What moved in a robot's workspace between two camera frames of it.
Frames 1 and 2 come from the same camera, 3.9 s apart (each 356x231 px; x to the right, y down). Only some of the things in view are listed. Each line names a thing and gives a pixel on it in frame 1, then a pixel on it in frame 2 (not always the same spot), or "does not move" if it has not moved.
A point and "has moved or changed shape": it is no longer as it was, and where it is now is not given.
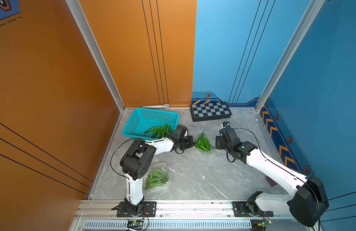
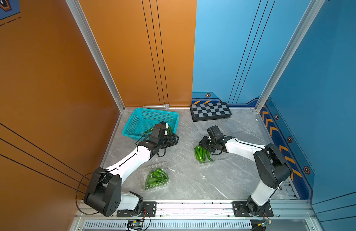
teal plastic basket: x=150 y=123 does not move
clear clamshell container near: x=157 y=179 does not move
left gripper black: x=191 y=143 to x=173 y=141
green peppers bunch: x=203 y=143 has moved or changed shape
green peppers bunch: x=158 y=177 does not move
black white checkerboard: x=209 y=111 does not move
